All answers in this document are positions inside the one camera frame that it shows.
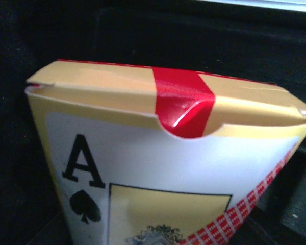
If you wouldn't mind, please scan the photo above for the aluminium poker case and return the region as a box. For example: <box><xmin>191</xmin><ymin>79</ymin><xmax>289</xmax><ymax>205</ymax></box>
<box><xmin>0</xmin><ymin>1</ymin><xmax>306</xmax><ymax>244</ymax></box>

